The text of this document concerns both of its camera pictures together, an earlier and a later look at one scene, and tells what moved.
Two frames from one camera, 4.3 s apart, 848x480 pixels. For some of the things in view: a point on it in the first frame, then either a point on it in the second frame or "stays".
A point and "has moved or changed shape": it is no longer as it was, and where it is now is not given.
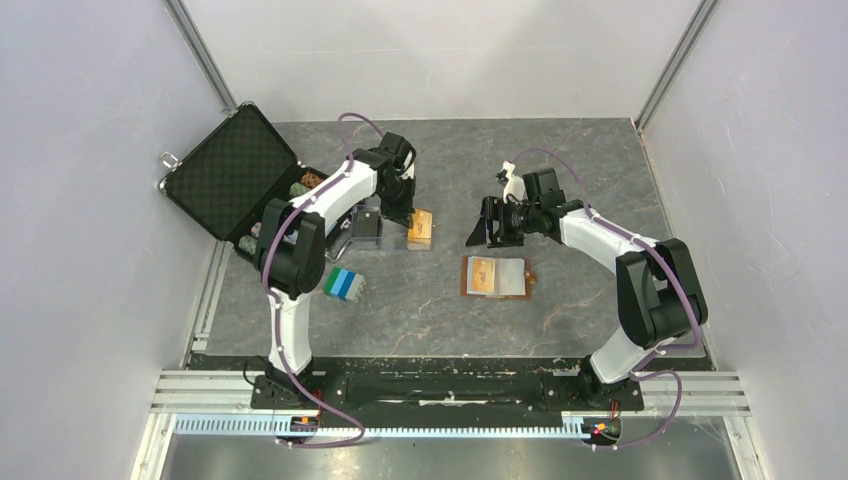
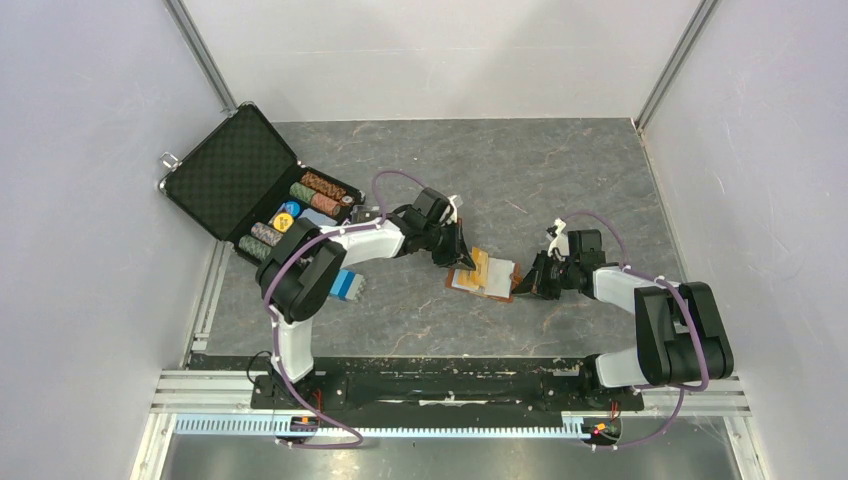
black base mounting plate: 446,385 stays
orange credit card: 481,275 to 461,278
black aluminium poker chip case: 227,179 stays
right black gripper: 493,208 to 535,282
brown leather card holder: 500,277 has moved or changed shape
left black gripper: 402,213 to 457,254
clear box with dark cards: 366,224 stays
